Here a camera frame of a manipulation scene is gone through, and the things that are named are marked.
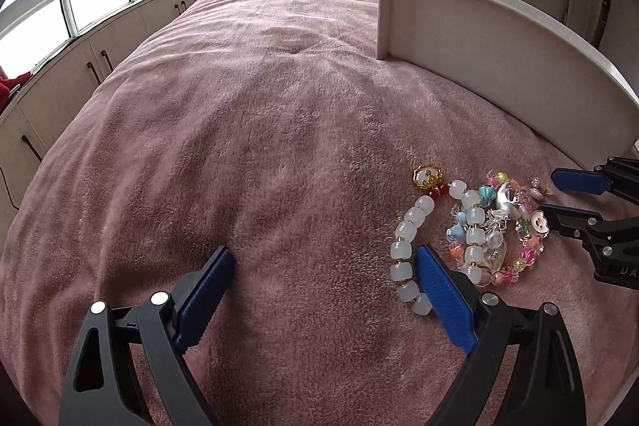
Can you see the white bed headboard panel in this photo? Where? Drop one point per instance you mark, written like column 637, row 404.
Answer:
column 479, row 36

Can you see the silver dolphin charm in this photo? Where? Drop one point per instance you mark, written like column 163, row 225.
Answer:
column 504, row 202

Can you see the beige low cabinet row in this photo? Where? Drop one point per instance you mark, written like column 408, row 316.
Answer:
column 60, row 71

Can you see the pink fleece blanket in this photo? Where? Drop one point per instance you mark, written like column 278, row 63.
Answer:
column 279, row 146

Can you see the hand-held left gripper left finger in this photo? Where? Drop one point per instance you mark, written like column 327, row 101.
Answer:
column 212, row 279

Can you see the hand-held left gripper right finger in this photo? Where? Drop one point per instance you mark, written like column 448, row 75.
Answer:
column 444, row 301

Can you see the pearl earring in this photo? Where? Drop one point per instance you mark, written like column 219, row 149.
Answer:
column 538, row 192

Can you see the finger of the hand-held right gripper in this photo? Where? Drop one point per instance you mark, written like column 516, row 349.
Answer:
column 569, row 216
column 579, row 180

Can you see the red cloth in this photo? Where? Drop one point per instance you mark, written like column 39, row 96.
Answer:
column 12, row 85

